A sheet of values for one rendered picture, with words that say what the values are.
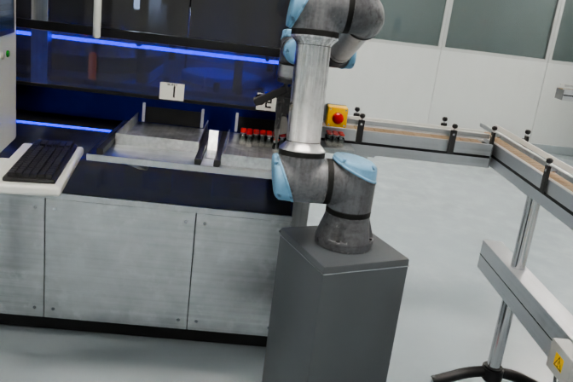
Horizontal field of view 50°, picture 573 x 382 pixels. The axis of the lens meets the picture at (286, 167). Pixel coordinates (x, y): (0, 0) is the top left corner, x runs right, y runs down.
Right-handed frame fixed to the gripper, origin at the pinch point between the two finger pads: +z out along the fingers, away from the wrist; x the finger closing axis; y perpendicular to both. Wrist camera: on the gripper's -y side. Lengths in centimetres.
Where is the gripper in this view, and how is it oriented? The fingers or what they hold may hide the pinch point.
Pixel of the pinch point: (274, 136)
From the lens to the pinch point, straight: 202.8
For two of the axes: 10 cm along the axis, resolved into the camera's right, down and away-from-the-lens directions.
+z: -1.2, 9.6, 2.7
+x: -0.3, -2.7, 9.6
